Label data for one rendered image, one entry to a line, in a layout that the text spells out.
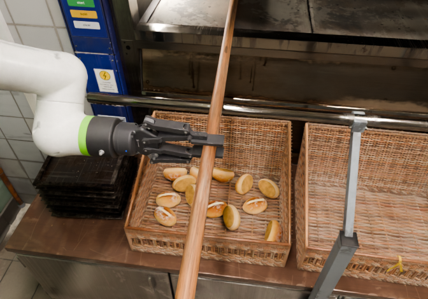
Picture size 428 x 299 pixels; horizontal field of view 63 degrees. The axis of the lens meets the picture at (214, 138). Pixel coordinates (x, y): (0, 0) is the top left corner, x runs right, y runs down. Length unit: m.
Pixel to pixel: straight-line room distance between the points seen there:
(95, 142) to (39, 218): 0.80
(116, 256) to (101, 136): 0.66
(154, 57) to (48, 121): 0.62
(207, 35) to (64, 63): 0.56
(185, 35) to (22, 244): 0.96
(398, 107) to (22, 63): 1.18
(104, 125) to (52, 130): 0.11
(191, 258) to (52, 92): 0.46
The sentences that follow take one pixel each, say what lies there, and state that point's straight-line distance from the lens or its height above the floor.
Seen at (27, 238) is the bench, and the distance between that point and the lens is 1.51.
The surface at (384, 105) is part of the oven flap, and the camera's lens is 1.40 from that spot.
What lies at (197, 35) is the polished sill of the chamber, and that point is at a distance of 1.23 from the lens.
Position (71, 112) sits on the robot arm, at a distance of 0.82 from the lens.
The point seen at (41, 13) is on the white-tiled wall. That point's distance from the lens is 1.41.
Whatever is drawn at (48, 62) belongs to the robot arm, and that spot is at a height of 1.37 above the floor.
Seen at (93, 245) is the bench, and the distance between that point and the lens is 1.40.
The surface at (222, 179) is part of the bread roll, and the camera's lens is 1.44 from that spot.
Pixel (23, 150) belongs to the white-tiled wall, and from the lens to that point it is 1.99.
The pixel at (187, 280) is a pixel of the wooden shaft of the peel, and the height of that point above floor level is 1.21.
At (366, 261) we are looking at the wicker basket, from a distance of 1.27.
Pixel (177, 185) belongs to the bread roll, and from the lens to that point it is 1.41.
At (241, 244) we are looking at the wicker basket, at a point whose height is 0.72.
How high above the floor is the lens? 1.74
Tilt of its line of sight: 44 degrees down
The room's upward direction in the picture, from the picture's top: straight up
